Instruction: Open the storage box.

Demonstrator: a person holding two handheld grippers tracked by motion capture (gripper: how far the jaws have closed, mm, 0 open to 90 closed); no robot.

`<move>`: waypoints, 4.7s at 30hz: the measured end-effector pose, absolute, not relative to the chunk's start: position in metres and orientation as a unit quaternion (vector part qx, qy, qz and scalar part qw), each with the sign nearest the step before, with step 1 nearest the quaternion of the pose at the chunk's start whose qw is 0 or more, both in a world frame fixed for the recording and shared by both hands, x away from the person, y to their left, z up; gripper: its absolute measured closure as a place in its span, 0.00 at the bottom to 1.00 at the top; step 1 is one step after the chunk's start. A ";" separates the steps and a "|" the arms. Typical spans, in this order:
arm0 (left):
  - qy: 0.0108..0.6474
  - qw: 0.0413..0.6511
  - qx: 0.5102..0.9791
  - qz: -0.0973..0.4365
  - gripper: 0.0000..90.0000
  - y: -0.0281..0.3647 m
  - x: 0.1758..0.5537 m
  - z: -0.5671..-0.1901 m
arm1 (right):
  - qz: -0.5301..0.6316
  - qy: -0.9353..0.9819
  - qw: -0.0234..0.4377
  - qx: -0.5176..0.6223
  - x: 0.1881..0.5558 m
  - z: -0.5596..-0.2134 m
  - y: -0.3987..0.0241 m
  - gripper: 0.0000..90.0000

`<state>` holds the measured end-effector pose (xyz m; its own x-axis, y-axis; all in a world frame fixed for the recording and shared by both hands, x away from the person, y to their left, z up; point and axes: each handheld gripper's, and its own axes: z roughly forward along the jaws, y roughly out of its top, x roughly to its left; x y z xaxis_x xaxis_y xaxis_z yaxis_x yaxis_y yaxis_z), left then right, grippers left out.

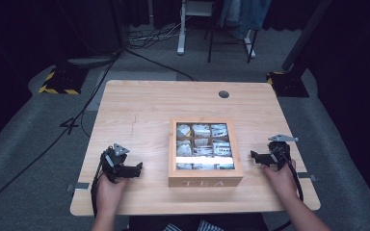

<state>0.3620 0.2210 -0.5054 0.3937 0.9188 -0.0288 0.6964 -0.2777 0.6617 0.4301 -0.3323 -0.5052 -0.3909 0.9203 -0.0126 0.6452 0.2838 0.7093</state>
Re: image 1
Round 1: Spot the person's left hand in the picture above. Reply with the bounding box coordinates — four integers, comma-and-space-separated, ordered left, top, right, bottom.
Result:
94, 172, 129, 216

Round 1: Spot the black metal stool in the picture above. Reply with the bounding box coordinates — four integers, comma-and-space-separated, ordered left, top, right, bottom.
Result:
206, 28, 260, 64

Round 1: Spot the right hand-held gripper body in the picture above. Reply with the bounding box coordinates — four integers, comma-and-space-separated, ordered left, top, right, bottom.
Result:
267, 134, 300, 171

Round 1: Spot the bundle of floor cables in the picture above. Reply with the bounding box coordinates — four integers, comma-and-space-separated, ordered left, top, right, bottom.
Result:
124, 22, 183, 50

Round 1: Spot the wooden tea box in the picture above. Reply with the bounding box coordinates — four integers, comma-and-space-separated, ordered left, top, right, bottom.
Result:
168, 116, 245, 189

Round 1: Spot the hand-held gripper cable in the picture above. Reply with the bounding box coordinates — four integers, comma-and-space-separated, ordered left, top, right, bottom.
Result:
281, 153, 304, 203
90, 156, 106, 219

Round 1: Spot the black stand base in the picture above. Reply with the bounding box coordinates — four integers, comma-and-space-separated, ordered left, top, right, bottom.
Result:
266, 70, 310, 98

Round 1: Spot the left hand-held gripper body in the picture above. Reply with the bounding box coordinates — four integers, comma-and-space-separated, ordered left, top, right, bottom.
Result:
99, 142, 131, 185

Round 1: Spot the yellow-black striped stand base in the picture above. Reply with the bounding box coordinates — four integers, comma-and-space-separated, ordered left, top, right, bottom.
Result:
38, 65, 90, 96

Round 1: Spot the right hand-held gripper cable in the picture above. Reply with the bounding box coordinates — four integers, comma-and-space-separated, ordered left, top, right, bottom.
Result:
281, 153, 304, 203

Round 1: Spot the person's striped clothing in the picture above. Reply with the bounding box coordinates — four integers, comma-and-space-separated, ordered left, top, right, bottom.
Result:
163, 218, 226, 231

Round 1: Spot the left hand-held gripper cable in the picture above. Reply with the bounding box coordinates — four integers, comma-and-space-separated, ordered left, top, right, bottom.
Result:
90, 156, 106, 219

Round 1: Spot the blue hanging clothing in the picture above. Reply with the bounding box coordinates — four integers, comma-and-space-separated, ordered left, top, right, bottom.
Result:
219, 0, 273, 40

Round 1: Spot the person's right hand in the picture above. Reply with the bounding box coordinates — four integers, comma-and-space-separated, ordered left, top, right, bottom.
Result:
261, 159, 299, 202

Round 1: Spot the dark slanted stand pole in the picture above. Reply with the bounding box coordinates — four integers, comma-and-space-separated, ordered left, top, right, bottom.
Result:
281, 0, 333, 72

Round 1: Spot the long black floor cable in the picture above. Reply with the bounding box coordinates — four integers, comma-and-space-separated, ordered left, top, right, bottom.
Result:
0, 47, 123, 219

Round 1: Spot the pile of tea sachets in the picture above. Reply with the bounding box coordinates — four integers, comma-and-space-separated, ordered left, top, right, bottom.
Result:
176, 123, 235, 170

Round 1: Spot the grey tape strip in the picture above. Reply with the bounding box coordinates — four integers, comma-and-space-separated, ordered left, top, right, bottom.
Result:
66, 181, 92, 193
296, 171, 318, 183

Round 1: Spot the white desk leg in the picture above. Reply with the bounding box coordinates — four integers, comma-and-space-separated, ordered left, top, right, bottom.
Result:
176, 0, 216, 57

